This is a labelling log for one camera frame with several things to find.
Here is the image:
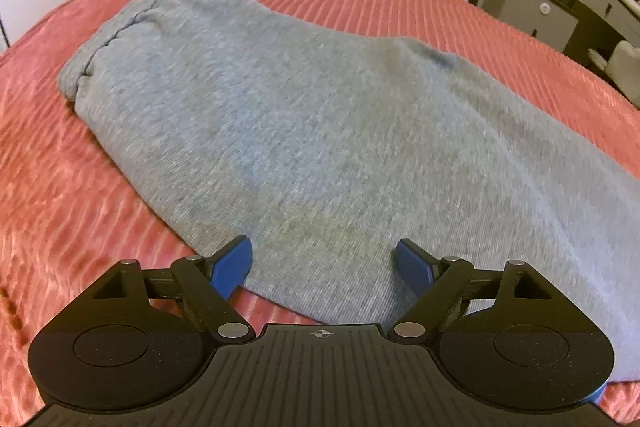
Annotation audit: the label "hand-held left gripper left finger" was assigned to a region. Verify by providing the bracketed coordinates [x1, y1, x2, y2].
[87, 234, 256, 344]

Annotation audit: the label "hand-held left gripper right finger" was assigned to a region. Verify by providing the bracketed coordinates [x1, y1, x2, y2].
[387, 238, 555, 344]

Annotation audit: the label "grey pants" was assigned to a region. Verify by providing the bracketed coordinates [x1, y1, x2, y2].
[57, 0, 640, 383]

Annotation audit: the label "pink ribbed blanket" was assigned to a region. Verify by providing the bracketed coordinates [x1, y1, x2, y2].
[0, 0, 640, 427]

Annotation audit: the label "grey cabinet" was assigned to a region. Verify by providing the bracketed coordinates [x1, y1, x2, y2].
[477, 0, 581, 50]

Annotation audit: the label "white shell chair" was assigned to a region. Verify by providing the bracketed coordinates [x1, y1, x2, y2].
[587, 39, 640, 98]

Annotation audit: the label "grey vanity desk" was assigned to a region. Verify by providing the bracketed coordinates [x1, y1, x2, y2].
[547, 0, 640, 62]

